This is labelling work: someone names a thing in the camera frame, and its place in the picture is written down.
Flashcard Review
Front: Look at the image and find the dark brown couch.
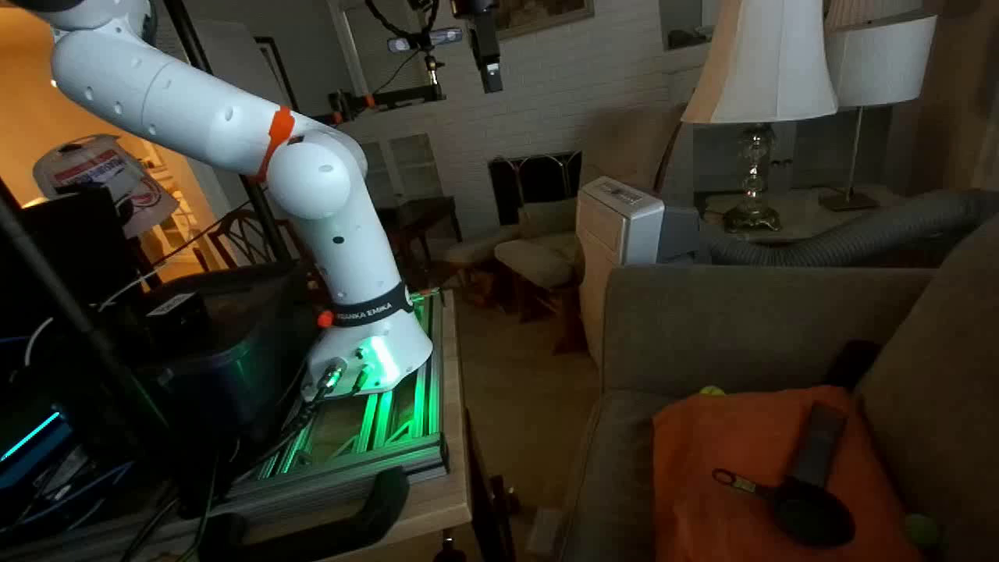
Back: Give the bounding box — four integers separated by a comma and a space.
555, 213, 999, 562

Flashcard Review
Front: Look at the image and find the black fireplace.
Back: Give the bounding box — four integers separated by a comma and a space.
485, 149, 587, 229

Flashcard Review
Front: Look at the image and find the wooden side table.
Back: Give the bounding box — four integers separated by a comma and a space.
695, 185, 908, 247

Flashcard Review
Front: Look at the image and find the white air purifier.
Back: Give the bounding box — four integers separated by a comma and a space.
573, 175, 668, 369

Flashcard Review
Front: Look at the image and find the cream cushioned wooden chair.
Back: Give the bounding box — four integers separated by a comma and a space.
488, 197, 587, 357

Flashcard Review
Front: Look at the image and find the slim stem table lamp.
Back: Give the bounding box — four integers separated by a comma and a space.
822, 10, 941, 214

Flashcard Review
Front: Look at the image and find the black curved handle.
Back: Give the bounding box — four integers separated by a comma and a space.
195, 465, 411, 562

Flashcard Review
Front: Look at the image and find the grey tripod stand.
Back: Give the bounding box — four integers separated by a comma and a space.
323, 0, 465, 113

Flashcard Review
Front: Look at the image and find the white red printed bag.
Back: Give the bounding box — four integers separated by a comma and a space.
28, 133, 182, 243

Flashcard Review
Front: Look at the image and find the black round ladle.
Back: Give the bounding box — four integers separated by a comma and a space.
713, 465, 858, 551

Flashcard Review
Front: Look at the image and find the glass base table lamp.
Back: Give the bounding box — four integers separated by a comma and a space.
680, 0, 840, 236

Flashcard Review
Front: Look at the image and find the black monitor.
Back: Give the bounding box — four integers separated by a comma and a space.
0, 185, 137, 345

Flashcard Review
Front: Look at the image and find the black camera on stand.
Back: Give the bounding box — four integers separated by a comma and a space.
457, 0, 510, 96

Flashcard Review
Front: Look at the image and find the thick black pole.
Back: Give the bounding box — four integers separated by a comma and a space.
0, 197, 182, 448

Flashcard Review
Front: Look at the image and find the green lit metal base plate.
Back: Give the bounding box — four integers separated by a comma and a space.
232, 290, 450, 488

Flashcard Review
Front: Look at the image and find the orange cloth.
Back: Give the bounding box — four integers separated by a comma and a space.
649, 383, 924, 562

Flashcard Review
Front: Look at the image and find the dark wooden chair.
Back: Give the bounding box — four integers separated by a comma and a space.
376, 193, 465, 294

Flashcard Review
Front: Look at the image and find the black computer case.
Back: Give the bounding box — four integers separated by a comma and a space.
134, 263, 323, 492

